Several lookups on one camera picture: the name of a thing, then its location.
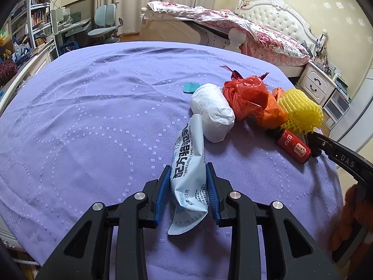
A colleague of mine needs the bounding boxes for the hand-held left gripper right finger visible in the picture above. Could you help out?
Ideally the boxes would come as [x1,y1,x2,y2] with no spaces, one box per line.
[205,162,341,280]

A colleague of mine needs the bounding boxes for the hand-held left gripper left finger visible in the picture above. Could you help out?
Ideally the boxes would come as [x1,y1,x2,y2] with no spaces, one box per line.
[35,165,172,280]

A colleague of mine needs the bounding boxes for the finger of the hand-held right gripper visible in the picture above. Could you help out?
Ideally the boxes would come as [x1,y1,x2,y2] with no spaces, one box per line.
[308,131,345,160]

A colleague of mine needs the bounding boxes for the small red bottle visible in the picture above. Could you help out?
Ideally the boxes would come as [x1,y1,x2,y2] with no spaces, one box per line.
[266,128,312,164]

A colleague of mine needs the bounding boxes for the white and blue powder sachet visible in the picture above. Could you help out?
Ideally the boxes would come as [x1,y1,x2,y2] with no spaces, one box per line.
[167,114,210,235]

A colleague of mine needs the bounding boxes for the yellow foam fruit net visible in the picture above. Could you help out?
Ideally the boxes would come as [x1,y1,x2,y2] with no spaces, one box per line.
[277,89,324,135]

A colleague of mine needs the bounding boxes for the orange plastic bag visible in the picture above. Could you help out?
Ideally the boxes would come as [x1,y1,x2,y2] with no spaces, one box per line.
[258,87,289,129]

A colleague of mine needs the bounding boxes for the white tissue wad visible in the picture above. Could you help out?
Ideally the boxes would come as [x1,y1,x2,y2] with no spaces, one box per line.
[191,83,235,143]

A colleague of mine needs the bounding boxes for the red plastic bag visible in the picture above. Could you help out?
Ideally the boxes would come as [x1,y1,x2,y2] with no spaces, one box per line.
[223,75,270,121]

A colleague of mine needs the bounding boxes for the teal and white packet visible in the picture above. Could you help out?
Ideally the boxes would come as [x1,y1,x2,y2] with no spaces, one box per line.
[183,82,202,94]

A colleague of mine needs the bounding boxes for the translucent plastic drawer unit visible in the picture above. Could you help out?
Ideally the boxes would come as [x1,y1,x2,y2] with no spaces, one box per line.
[322,89,352,129]

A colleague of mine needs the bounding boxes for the person's orange fleece clothing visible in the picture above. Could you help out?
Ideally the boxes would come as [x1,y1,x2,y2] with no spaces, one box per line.
[330,183,368,251]

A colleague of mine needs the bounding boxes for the white nightstand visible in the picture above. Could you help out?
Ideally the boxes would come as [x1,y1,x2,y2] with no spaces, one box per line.
[296,61,338,105]

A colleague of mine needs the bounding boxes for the purple bedspread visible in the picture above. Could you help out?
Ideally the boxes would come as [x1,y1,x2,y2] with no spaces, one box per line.
[0,41,344,280]

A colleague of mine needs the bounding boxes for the dark red satin ribbon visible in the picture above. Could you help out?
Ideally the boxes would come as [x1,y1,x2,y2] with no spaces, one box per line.
[220,65,270,81]

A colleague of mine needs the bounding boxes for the pink floral duvet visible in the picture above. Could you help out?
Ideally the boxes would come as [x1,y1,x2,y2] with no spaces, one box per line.
[146,1,311,65]

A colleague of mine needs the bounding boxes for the white bed with tufted headboard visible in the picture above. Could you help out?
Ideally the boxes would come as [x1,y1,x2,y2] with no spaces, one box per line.
[140,0,321,76]

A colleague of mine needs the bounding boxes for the blue plastic stool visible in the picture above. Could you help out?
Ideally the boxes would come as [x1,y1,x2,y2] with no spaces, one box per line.
[60,42,79,56]

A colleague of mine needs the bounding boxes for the light green office chair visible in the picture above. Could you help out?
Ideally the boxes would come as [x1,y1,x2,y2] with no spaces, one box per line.
[87,3,124,44]

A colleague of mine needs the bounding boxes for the white study desk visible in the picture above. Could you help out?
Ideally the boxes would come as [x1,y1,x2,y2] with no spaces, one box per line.
[51,7,92,56]

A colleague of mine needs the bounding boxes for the white bookshelf with books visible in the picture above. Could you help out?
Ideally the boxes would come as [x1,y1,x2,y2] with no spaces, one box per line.
[7,0,59,65]

